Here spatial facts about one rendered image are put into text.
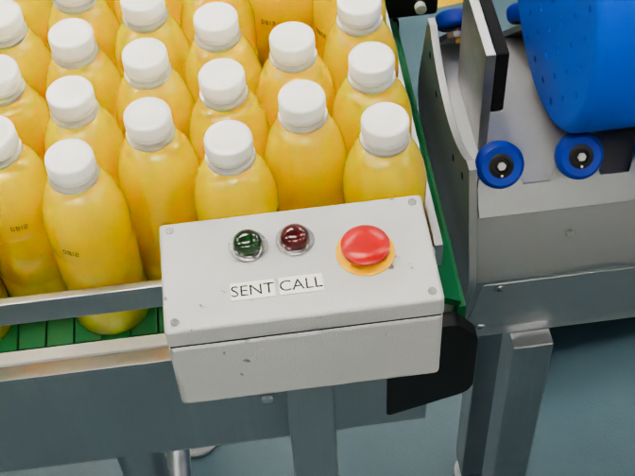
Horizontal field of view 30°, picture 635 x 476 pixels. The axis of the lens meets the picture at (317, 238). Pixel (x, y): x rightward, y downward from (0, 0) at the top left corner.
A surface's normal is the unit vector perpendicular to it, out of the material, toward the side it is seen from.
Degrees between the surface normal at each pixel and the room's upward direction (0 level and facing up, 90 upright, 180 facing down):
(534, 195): 52
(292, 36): 0
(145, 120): 0
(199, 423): 90
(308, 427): 90
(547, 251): 71
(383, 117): 0
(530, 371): 90
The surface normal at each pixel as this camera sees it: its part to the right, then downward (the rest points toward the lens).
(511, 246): 0.10, 0.52
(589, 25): -0.99, 0.12
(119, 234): 0.81, 0.44
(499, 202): 0.07, 0.23
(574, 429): -0.04, -0.62
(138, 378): 0.12, 0.77
